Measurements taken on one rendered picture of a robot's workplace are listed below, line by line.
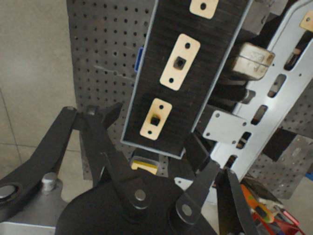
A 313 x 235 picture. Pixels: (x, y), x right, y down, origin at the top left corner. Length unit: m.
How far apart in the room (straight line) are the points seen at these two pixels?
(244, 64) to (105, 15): 0.65
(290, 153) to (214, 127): 0.36
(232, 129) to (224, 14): 0.24
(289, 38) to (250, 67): 0.19
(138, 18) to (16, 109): 1.92
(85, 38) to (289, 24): 0.80
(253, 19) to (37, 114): 2.09
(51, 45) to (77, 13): 1.01
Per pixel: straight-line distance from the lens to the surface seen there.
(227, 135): 0.35
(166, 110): 0.23
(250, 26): 0.36
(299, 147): 0.64
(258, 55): 0.39
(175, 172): 0.48
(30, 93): 2.06
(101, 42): 0.77
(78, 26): 0.83
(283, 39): 0.53
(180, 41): 0.23
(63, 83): 1.76
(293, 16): 0.55
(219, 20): 0.26
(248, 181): 0.71
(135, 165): 0.30
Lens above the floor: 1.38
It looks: 72 degrees down
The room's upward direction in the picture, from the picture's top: 178 degrees counter-clockwise
